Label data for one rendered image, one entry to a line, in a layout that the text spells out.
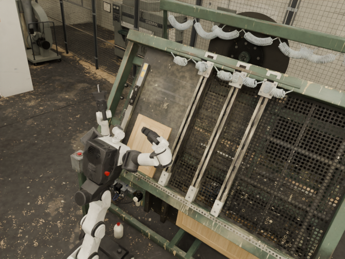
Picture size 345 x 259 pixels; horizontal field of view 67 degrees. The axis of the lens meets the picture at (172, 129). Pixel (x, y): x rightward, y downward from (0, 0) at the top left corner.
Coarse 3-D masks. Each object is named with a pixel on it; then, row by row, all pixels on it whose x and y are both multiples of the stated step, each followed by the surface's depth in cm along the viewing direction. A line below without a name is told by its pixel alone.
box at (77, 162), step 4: (76, 152) 248; (72, 156) 243; (76, 156) 243; (72, 160) 245; (76, 160) 241; (80, 160) 240; (72, 164) 249; (76, 164) 244; (80, 164) 243; (72, 168) 252; (76, 168) 247; (80, 168) 245; (80, 172) 247
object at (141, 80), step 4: (144, 64) 243; (148, 64) 242; (148, 68) 244; (140, 76) 244; (144, 76) 243; (140, 80) 244; (144, 80) 246; (140, 84) 244; (140, 88) 246; (136, 100) 247; (128, 108) 248; (132, 108) 248; (128, 112) 248; (132, 112) 250; (124, 116) 250; (128, 116) 248; (124, 120) 249; (128, 120) 249; (124, 124) 249; (124, 128) 249; (124, 132) 251; (120, 140) 251
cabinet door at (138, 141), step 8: (136, 120) 246; (144, 120) 243; (152, 120) 239; (136, 128) 246; (152, 128) 239; (160, 128) 235; (168, 128) 232; (136, 136) 246; (144, 136) 242; (160, 136) 235; (168, 136) 232; (128, 144) 248; (136, 144) 245; (144, 144) 241; (144, 152) 241; (144, 168) 240; (152, 168) 236; (152, 176) 237
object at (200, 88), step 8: (216, 56) 208; (200, 64) 200; (208, 64) 210; (200, 72) 212; (208, 72) 210; (200, 80) 216; (208, 80) 218; (200, 88) 216; (200, 96) 217; (192, 104) 219; (192, 112) 217; (184, 120) 220; (192, 120) 222; (184, 128) 220; (184, 136) 222; (176, 144) 223; (176, 152) 222; (176, 160) 227; (168, 168) 224; (168, 176) 226
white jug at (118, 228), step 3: (117, 225) 271; (120, 225) 274; (114, 228) 273; (117, 228) 272; (120, 228) 272; (114, 231) 273; (117, 231) 272; (120, 231) 273; (114, 234) 277; (117, 234) 275; (120, 234) 276; (117, 237) 277; (120, 237) 279
